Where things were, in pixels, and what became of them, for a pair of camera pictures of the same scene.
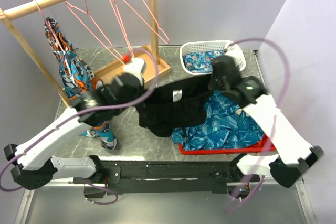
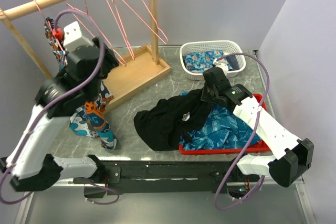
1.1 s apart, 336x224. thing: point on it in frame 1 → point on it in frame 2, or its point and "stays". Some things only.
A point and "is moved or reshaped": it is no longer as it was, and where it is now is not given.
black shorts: (170, 106) is moved or reshaped
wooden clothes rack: (154, 67) stays
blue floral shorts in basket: (200, 62) stays
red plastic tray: (265, 146) stays
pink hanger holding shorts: (50, 25) stays
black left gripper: (141, 89) → (110, 63)
